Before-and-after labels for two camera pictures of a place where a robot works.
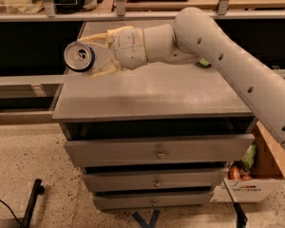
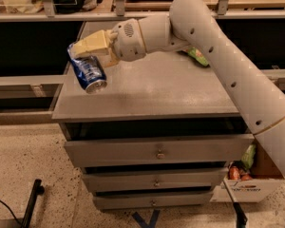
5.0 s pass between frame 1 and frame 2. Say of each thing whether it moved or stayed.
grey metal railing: stayed
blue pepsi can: moved
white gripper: moved
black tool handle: stayed
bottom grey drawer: stayed
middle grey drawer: stayed
